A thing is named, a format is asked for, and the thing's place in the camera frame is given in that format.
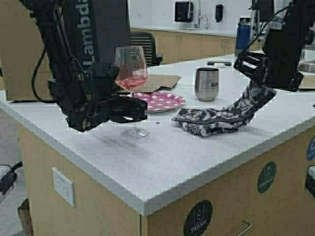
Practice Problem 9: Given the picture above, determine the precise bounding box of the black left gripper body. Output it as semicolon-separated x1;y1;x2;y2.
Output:
48;64;147;132

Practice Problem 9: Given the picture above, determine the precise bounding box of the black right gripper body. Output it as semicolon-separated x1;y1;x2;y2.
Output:
234;28;308;91

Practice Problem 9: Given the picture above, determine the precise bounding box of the wine glass with red liquid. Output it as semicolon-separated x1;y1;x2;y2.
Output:
114;46;150;140

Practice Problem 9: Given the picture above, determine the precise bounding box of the black white patterned cloth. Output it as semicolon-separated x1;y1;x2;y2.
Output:
172;83;277;138

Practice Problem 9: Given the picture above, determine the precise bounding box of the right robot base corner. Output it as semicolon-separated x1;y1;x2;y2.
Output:
305;166;315;198

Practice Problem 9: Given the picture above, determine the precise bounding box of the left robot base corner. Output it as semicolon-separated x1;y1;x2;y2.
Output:
0;161;23;201

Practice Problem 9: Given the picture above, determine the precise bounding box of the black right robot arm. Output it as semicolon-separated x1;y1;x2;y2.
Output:
234;0;315;92

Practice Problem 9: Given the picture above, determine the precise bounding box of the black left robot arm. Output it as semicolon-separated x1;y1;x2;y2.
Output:
22;0;147;132

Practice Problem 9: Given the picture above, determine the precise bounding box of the brown cardboard under glass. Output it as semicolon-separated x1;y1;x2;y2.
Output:
118;74;182;93

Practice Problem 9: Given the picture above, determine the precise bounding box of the island stainless sink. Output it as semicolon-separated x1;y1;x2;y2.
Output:
298;60;315;74

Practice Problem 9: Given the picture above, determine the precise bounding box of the blue water bottle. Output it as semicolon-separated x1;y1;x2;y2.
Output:
235;16;251;56

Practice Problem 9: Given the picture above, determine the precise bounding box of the black smartphone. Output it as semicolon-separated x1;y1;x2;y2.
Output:
207;61;232;67

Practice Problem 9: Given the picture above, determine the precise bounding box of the black Lambda computer tower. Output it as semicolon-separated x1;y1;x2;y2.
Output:
63;0;130;95

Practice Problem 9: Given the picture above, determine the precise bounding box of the purple polka dot plate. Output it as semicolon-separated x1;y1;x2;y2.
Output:
134;91;186;113

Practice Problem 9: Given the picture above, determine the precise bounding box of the steel tumbler cup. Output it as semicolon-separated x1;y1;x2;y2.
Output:
194;67;220;102

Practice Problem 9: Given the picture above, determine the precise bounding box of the black soap dispenser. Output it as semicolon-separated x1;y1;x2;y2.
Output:
215;4;224;23

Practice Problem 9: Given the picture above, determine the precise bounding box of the black mesh office chair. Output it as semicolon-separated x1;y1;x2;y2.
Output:
130;31;163;67

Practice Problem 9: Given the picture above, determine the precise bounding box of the blue recycle sticker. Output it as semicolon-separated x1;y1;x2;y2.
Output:
306;137;315;161

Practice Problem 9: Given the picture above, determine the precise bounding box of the white island outlet plate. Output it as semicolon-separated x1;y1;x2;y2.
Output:
52;167;75;207

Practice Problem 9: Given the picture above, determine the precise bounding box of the chrome spring kitchen faucet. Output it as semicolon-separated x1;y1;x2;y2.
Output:
193;0;210;30

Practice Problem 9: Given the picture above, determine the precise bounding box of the green compost sticker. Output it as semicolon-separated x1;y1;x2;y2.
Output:
257;161;277;194

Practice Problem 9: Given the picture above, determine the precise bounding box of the black paper towel dispenser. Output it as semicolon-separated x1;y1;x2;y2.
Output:
174;1;193;23

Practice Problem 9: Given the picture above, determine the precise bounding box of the metal drawer handle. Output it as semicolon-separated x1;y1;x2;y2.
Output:
236;220;252;236

